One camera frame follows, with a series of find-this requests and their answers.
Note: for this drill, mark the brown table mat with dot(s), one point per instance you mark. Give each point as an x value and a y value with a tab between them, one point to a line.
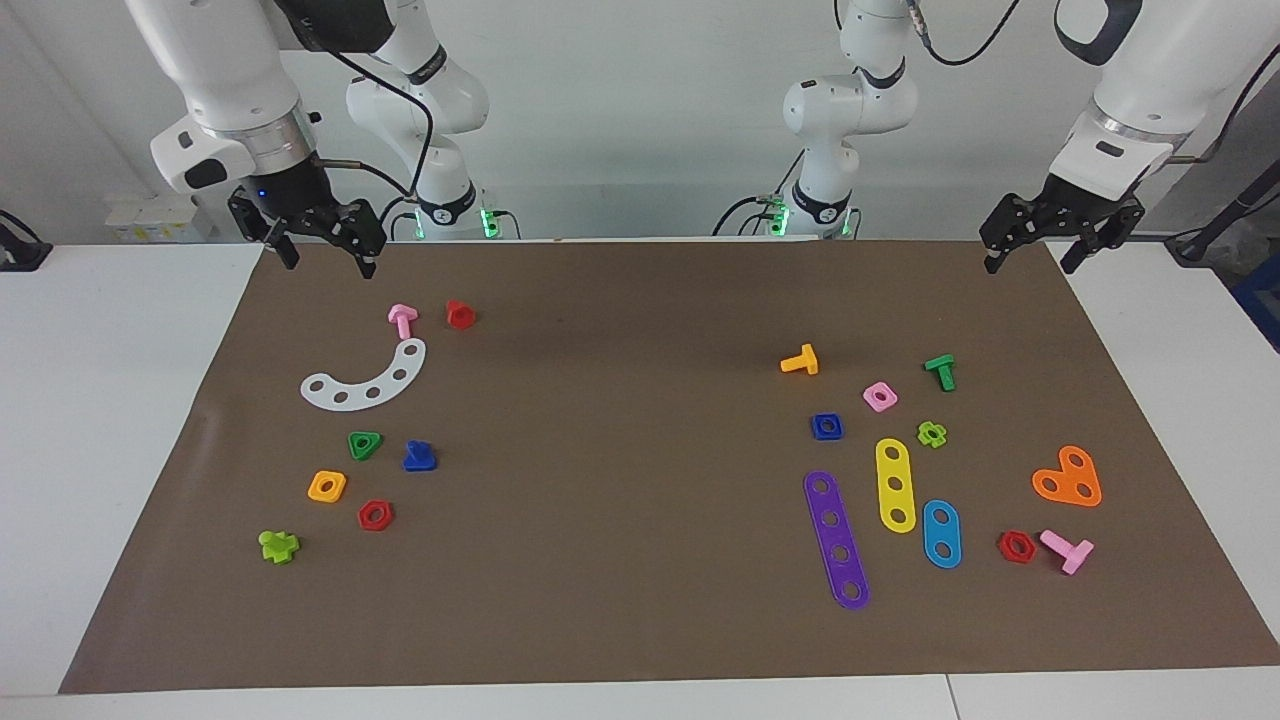
620	520

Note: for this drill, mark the green plastic screw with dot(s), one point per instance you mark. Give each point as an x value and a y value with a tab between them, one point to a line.
943	375

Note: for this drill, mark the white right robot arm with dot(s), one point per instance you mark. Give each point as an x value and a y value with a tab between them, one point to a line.
230	80

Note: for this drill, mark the orange square plastic nut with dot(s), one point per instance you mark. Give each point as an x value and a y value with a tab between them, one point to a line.
315	492

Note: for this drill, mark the blue plastic screw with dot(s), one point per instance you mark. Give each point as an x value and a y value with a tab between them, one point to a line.
418	460

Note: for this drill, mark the pink square plastic nut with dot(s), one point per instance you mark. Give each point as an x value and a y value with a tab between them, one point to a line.
870	392

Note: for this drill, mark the black clamp device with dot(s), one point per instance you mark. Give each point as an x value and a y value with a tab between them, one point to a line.
22	255

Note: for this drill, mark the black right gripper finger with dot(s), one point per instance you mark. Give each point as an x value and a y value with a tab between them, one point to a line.
366	260
284	250

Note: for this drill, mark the blue two-hole strip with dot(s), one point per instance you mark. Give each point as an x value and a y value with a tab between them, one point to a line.
942	534

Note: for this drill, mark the red plastic screw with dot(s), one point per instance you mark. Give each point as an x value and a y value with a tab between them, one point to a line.
460	316

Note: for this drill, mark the yellow three-hole strip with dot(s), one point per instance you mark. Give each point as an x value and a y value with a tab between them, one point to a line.
895	468

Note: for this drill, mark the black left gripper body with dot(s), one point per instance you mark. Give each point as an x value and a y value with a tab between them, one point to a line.
1065	210

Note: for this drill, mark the orange heart-shaped plate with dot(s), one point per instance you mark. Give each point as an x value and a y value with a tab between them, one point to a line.
1068	478

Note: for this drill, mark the blue crate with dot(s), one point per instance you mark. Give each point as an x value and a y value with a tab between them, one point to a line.
1262	300

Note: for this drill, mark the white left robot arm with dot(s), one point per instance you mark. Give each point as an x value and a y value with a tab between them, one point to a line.
1150	80

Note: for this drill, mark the green triangle plastic nut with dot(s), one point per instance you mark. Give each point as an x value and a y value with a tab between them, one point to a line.
356	450

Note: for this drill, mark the blue square plastic nut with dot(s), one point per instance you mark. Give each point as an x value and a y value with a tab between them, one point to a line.
818	434

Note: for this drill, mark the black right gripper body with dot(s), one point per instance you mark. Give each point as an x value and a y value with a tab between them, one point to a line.
300	200

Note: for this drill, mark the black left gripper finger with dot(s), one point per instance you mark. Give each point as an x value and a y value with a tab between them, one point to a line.
994	260
1076	255

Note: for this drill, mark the small pink plastic screw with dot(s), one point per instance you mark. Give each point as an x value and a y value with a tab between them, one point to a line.
402	320

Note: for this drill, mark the black stand with pole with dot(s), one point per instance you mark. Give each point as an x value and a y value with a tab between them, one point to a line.
1225	212

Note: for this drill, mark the lime green flower nut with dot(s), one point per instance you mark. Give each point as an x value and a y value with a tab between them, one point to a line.
924	432

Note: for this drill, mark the purple four-hole strip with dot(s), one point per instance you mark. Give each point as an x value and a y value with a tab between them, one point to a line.
835	535

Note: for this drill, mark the white cardboard box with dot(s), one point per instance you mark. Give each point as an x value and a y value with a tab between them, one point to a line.
150	220

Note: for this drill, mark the red hexagon plastic nut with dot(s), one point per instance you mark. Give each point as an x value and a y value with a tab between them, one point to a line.
386	520
1030	550

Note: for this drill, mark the large pink T-shaped screw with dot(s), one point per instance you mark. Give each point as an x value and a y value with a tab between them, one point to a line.
1075	552

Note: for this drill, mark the orange plastic screw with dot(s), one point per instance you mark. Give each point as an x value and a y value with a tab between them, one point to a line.
805	360

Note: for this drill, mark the lime green cross screw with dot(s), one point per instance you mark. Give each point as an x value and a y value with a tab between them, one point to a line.
278	547

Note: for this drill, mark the white curved perforated strip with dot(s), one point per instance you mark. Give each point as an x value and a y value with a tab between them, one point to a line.
357	398

